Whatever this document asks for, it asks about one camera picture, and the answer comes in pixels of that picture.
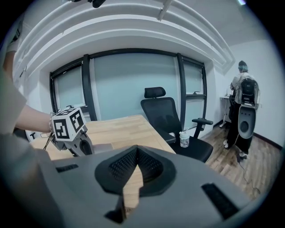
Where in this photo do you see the black office chair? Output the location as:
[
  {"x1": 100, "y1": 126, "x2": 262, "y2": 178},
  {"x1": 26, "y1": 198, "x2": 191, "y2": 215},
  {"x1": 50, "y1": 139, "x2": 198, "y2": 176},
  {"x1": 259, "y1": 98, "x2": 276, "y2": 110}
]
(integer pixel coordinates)
[{"x1": 140, "y1": 86, "x2": 214, "y2": 163}]

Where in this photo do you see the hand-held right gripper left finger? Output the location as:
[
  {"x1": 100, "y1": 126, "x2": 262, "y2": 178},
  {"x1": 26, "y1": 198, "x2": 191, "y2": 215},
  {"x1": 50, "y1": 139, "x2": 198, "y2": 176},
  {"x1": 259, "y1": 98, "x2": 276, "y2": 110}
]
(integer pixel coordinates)
[{"x1": 52, "y1": 145, "x2": 138, "y2": 228}]

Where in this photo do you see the small white jar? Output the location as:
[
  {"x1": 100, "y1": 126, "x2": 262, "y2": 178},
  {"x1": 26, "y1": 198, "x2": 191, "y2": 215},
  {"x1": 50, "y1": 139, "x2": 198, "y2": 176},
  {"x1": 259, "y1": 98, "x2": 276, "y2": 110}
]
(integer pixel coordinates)
[{"x1": 179, "y1": 131, "x2": 191, "y2": 148}]

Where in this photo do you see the white ceiling pipe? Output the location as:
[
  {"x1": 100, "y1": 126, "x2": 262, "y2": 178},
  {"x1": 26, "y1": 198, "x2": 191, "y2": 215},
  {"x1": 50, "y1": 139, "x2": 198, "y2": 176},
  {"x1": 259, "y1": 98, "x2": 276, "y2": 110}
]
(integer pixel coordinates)
[
  {"x1": 22, "y1": 0, "x2": 232, "y2": 58},
  {"x1": 13, "y1": 4, "x2": 236, "y2": 74}
]

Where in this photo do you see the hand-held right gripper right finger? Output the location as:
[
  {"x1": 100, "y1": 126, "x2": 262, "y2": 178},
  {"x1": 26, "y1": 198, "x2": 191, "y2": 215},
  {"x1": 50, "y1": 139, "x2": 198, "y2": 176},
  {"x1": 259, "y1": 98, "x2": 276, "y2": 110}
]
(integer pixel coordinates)
[{"x1": 124, "y1": 145, "x2": 252, "y2": 228}]

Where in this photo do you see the person's left forearm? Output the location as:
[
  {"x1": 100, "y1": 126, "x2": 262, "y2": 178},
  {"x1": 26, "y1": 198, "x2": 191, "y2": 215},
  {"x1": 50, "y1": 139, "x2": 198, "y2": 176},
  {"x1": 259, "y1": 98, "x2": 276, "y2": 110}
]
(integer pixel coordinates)
[{"x1": 14, "y1": 104, "x2": 53, "y2": 134}]

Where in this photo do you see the small white desk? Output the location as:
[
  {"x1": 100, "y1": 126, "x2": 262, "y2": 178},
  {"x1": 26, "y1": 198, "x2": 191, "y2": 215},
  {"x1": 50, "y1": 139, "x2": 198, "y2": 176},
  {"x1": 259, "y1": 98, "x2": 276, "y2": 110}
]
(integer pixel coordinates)
[{"x1": 220, "y1": 95, "x2": 233, "y2": 129}]

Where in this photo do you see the black framed frosted window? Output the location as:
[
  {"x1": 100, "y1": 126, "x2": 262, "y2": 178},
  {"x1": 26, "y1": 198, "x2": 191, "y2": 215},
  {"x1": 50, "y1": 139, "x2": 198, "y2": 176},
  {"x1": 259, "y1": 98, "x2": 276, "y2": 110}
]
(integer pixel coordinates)
[{"x1": 49, "y1": 48, "x2": 208, "y2": 135}]

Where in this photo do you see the white pipe hanger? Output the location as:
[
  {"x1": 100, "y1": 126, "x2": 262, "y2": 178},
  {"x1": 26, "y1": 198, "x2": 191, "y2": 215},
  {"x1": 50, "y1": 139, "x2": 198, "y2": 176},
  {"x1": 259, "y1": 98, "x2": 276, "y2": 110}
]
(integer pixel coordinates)
[{"x1": 157, "y1": 0, "x2": 173, "y2": 21}]

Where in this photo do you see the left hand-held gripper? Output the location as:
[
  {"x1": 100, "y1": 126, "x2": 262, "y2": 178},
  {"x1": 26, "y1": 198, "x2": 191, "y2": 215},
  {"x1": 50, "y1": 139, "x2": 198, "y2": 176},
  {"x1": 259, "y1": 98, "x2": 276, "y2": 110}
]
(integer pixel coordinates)
[{"x1": 50, "y1": 106, "x2": 94, "y2": 158}]

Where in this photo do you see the person's white shirt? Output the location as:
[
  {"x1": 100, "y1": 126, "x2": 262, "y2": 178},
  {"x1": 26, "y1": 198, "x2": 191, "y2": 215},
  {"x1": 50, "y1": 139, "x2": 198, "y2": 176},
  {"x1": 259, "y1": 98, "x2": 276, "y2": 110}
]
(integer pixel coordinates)
[{"x1": 0, "y1": 13, "x2": 28, "y2": 134}]

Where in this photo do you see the black floor cable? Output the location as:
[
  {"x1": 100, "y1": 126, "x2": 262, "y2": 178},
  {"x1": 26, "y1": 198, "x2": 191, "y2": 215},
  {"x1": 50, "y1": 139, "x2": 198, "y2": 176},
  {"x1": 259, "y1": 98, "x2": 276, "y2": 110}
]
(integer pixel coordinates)
[{"x1": 236, "y1": 153, "x2": 261, "y2": 195}]

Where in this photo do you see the beaded bracelet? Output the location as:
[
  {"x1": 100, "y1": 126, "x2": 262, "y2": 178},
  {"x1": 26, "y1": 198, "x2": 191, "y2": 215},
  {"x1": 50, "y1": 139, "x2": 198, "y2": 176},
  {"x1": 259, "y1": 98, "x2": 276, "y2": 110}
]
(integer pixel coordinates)
[{"x1": 48, "y1": 112, "x2": 55, "y2": 134}]

